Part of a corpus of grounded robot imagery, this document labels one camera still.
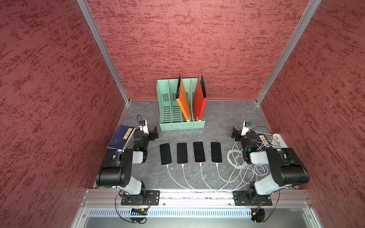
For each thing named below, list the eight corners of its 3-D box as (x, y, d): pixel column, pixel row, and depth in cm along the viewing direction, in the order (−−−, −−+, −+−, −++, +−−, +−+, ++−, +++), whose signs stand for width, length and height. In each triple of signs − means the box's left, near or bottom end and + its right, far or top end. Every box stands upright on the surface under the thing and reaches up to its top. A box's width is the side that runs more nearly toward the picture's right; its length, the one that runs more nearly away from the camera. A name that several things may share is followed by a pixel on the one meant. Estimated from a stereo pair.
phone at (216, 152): (211, 163, 88) (211, 161, 86) (209, 143, 97) (209, 141, 95) (223, 163, 88) (224, 161, 87) (220, 143, 97) (220, 141, 95)
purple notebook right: (256, 150, 94) (258, 147, 91) (251, 135, 101) (253, 132, 98) (273, 150, 94) (276, 147, 91) (267, 135, 101) (269, 132, 98)
